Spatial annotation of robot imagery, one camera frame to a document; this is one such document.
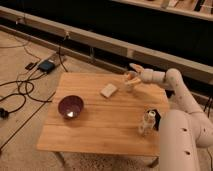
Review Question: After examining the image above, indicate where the white ceramic cup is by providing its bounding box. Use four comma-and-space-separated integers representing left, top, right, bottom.
124, 72, 136, 92

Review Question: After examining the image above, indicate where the dark purple bowl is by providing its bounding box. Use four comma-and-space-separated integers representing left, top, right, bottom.
58, 95, 84, 119

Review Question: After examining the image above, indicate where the black floor cable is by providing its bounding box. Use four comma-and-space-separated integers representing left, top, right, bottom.
0, 69, 54, 116

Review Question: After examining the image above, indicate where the small black device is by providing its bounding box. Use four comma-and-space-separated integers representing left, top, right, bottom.
25, 62, 38, 71

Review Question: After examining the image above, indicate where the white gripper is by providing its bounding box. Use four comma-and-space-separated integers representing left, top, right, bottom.
127, 63, 165, 86

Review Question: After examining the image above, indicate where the clear plastic bottle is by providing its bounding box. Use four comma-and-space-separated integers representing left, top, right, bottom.
138, 110, 156, 136

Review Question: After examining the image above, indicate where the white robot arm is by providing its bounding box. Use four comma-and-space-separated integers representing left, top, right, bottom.
126, 63, 213, 171

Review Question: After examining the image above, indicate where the wooden table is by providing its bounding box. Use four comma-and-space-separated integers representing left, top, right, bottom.
37, 73, 169, 156

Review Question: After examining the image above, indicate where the beige sponge block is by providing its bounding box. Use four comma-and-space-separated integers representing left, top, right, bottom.
100, 84, 118, 98

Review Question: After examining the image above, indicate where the black power adapter box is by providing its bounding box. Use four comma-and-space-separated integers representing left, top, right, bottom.
38, 60, 55, 73

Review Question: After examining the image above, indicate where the black plug on floor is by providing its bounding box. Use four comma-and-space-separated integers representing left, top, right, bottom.
0, 108, 9, 119

